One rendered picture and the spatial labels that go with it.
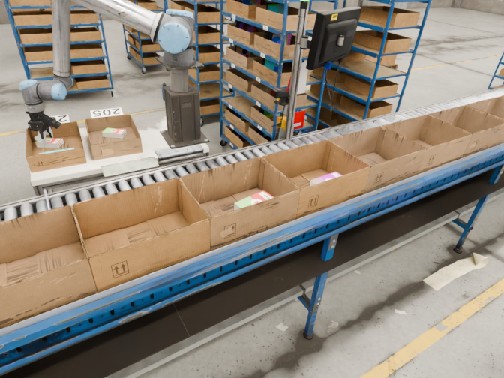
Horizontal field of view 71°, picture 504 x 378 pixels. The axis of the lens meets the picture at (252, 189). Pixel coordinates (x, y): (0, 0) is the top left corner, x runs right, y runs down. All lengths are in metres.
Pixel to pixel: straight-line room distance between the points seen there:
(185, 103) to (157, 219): 0.95
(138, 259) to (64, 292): 0.22
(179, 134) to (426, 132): 1.51
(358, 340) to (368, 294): 0.36
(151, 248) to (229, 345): 1.08
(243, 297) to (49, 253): 0.75
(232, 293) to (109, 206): 0.61
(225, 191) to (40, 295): 0.80
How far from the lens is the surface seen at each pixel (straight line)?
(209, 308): 1.50
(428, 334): 2.47
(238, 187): 1.60
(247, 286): 1.57
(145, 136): 2.46
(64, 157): 2.20
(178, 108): 2.23
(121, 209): 1.43
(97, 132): 2.56
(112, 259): 1.17
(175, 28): 1.93
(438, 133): 2.37
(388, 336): 2.36
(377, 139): 2.11
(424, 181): 1.95
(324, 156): 1.84
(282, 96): 2.32
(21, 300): 1.21
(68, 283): 1.20
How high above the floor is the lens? 1.82
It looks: 34 degrees down
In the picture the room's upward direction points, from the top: 4 degrees clockwise
